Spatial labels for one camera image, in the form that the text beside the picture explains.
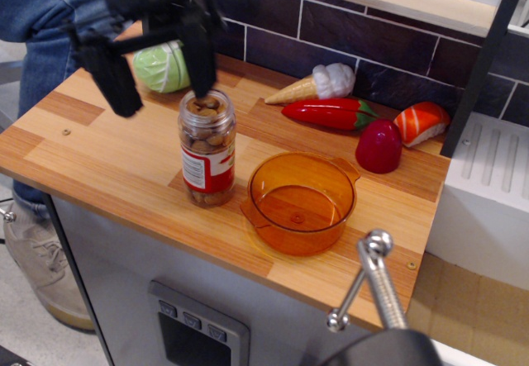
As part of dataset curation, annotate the red toy strawberry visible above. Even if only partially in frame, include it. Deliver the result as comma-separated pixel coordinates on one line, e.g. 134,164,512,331
355,119,403,173

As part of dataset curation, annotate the orange transparent plastic pot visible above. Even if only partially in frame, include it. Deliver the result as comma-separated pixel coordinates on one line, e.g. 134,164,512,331
241,152,360,256

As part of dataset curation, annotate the clear almond jar red label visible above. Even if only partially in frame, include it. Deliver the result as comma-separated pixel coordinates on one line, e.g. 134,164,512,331
179,89,236,207

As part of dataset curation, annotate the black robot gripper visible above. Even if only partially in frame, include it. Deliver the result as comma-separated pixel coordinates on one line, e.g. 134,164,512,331
69,0,223,117

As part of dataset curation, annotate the toy salmon sushi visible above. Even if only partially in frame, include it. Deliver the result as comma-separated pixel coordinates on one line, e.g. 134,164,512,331
393,102,451,148

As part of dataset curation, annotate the grey oven control panel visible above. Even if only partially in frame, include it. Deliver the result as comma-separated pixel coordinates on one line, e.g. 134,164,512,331
148,281,250,366

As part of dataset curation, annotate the green toy cabbage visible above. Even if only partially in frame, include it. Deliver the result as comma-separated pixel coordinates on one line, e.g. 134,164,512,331
132,40,191,93

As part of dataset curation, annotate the black metal shelf post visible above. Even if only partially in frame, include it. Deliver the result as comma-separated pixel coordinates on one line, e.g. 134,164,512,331
440,0,519,158

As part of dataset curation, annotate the person leg in blue jeans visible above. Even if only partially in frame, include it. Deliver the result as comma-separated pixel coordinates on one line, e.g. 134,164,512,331
0,0,125,218

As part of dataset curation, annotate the toy ice cream cone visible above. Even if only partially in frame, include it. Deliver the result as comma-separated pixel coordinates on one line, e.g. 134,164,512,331
264,63,356,105

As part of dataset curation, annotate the red toy chili pepper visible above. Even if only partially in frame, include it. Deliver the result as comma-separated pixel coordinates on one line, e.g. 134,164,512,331
282,97,379,131

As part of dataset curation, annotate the white ribbed toy sink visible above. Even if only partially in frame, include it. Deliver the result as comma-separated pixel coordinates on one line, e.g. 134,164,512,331
446,112,528,212

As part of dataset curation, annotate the metal clamp screw handle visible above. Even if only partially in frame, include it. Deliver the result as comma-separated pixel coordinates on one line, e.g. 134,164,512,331
326,229,409,332

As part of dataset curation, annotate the beige sneaker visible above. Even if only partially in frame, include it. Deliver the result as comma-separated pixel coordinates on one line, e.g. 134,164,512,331
4,202,94,331

